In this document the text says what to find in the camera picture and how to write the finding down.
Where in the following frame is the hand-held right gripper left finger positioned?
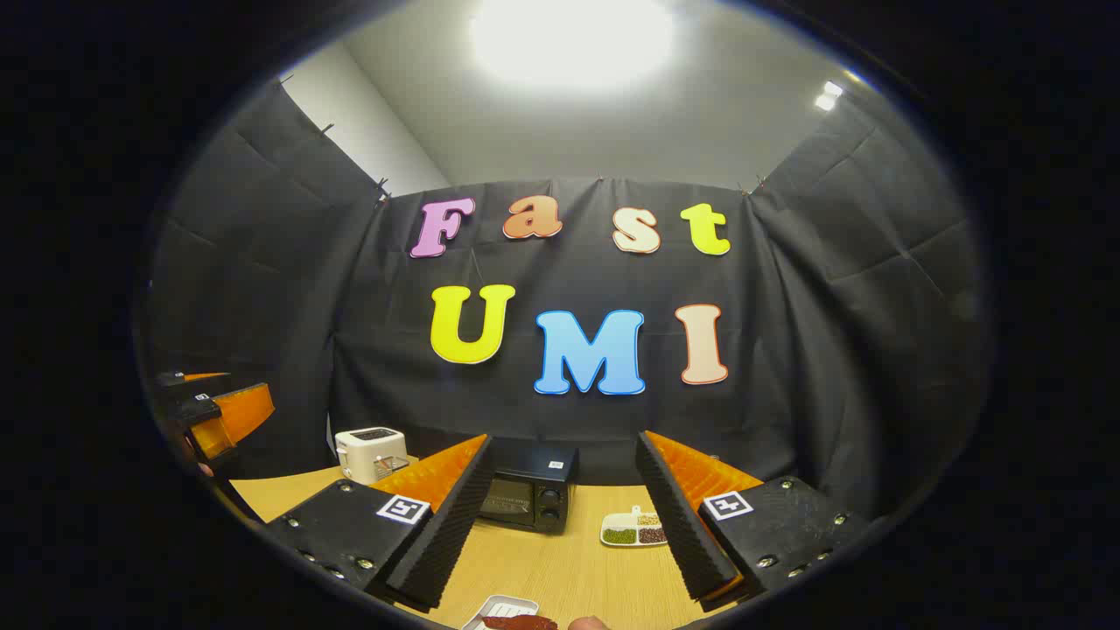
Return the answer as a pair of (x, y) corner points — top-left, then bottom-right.
(262, 433), (493, 613)

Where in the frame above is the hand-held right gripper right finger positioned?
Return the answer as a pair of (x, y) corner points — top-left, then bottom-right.
(635, 429), (876, 613)

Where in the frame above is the black electric oven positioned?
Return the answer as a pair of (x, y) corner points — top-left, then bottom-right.
(477, 437), (580, 536)

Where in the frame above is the white divided dish with beans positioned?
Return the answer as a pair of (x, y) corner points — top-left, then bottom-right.
(599, 506), (670, 550)

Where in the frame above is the small white ribbed tray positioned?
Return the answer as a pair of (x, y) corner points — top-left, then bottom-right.
(461, 595), (540, 630)

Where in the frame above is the white toaster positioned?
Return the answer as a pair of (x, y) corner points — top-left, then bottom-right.
(335, 427), (410, 486)

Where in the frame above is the large ceiling light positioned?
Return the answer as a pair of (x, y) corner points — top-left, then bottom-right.
(468, 0), (675, 88)

